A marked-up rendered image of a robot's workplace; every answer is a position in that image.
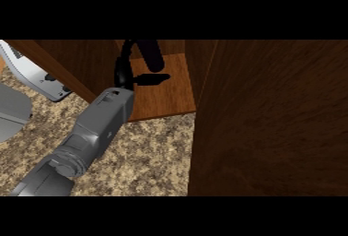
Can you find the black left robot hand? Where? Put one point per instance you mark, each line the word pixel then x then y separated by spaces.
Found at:
pixel 123 75

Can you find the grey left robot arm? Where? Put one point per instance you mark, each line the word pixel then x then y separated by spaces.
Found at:
pixel 102 120

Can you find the brown wooden cabinet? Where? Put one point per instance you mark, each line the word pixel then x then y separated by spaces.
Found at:
pixel 161 98

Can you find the dark brown cabinet door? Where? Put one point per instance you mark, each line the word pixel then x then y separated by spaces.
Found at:
pixel 272 123

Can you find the white toaster appliance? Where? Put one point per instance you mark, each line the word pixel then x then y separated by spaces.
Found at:
pixel 31 72

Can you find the grey round basin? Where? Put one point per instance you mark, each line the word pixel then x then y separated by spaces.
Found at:
pixel 11 113

